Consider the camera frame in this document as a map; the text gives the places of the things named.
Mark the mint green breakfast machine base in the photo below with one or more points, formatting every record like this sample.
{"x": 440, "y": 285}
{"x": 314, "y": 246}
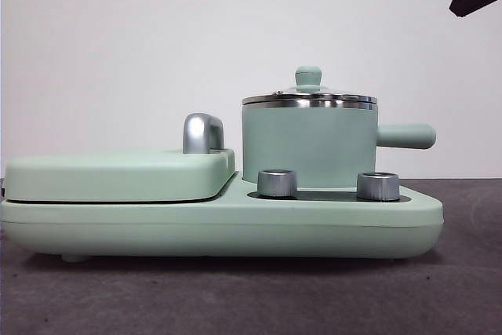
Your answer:
{"x": 274, "y": 229}

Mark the mint green steamer pot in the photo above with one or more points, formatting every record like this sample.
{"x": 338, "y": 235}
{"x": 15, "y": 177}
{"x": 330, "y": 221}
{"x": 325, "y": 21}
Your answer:
{"x": 310, "y": 143}

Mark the silver control knob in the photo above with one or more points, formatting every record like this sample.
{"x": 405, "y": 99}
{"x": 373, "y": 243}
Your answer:
{"x": 377, "y": 186}
{"x": 276, "y": 184}

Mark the glass lid with green knob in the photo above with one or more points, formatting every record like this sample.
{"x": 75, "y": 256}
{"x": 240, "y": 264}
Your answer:
{"x": 308, "y": 76}

